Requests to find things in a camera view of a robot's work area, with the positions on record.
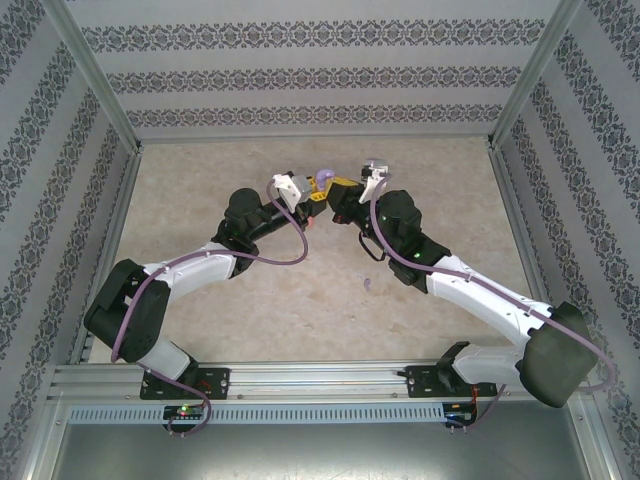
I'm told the right wrist black cable loop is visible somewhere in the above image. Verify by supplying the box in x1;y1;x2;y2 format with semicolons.
357;232;387;262

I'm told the grey metal sheet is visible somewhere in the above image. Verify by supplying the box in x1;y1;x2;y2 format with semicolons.
47;399;616;480

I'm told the purple round charging case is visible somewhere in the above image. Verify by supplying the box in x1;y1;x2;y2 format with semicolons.
313;167;340;191

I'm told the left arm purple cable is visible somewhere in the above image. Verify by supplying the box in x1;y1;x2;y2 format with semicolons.
109;178;309;439

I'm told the aluminium side rail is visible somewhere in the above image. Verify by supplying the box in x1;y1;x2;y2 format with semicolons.
487;144;571;364
67;147;146;365

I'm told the right small circuit board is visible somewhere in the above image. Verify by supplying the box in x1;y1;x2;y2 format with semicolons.
444;405;479;424

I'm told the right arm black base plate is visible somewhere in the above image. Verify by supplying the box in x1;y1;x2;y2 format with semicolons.
405;364;499;399

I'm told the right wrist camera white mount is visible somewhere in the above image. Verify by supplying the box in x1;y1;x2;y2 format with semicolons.
357;158;392;205

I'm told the aluminium frame strut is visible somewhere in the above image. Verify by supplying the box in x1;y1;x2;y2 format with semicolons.
12;392;71;480
569;394;631;480

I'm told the aluminium frame post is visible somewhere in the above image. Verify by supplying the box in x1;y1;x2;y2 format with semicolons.
485;0;586;151
42;0;144;154

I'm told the slotted grey cable duct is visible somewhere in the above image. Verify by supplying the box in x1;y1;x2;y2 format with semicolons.
67;403;446;425

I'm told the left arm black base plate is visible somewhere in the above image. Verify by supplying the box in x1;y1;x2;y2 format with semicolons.
139;367;232;401

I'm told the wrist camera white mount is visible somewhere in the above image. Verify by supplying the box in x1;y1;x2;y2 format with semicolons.
271;172;315;210
357;158;392;205

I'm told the small circuit board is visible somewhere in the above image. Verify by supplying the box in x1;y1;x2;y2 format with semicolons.
444;405;479;424
163;404;207;420

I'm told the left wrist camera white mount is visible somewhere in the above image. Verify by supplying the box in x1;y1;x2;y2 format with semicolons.
271;172;315;210

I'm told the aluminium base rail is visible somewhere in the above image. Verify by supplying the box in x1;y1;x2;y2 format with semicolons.
49;362;586;401

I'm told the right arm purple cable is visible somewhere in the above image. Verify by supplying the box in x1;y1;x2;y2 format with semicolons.
369;172;619;434

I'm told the left small circuit board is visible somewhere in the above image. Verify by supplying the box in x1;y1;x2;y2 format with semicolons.
163;404;207;420

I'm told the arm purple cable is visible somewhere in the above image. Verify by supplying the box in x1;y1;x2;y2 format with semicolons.
109;178;309;439
369;172;619;434

